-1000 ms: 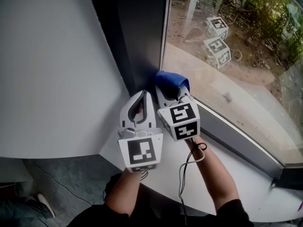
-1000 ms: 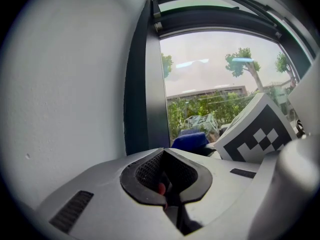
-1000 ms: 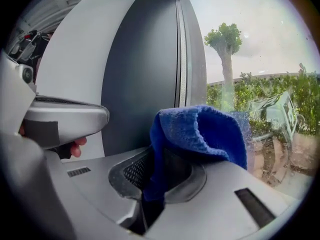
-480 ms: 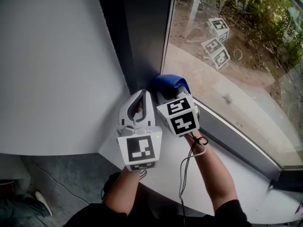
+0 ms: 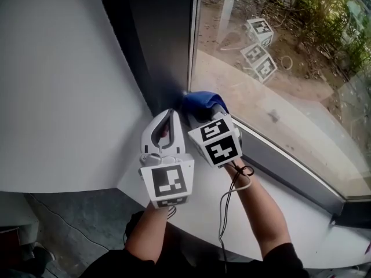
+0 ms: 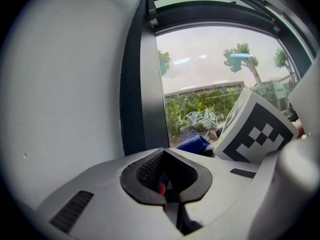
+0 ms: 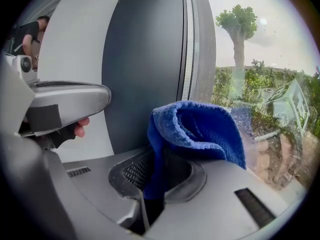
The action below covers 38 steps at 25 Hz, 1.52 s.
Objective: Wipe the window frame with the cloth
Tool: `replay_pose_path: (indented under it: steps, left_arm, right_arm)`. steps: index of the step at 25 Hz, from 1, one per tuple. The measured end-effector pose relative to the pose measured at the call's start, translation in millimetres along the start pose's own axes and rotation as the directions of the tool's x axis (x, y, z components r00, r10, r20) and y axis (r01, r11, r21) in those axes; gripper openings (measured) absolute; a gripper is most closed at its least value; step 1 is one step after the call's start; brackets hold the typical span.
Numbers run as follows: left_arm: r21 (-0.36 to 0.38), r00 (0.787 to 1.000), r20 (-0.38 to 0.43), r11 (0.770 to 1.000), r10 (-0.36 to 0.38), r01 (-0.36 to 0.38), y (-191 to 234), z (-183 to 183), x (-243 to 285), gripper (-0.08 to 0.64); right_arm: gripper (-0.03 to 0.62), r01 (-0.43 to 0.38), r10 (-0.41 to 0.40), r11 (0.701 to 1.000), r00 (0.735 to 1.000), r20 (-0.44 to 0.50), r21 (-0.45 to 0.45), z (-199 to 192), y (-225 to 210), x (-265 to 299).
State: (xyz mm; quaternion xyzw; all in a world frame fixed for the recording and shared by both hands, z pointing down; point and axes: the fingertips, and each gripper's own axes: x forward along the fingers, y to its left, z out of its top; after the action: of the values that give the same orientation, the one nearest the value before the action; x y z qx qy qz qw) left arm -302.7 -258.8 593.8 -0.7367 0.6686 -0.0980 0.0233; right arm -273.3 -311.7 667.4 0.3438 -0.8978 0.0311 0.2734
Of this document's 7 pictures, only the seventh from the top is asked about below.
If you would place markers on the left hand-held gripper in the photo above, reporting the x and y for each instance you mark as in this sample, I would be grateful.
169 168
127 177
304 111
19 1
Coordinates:
25 66

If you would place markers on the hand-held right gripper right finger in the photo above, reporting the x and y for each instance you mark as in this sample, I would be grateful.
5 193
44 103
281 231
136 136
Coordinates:
220 204

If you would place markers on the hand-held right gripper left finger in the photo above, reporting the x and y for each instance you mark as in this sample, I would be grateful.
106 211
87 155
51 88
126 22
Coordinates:
100 184

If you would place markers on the dark window frame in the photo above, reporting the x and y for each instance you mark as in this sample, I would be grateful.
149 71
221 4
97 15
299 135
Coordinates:
145 71

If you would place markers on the blue cleaning cloth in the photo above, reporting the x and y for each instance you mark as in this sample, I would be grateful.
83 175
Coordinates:
205 129

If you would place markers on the person's left hand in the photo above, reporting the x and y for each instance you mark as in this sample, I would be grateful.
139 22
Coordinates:
82 127

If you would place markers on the white metal rack outside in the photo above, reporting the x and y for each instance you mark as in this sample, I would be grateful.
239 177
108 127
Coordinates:
287 104

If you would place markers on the green hedge outside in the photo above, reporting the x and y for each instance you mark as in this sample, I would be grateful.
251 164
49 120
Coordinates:
270 84

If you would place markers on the pruned tree outside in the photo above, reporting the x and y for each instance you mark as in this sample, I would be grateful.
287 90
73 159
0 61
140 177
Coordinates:
238 34

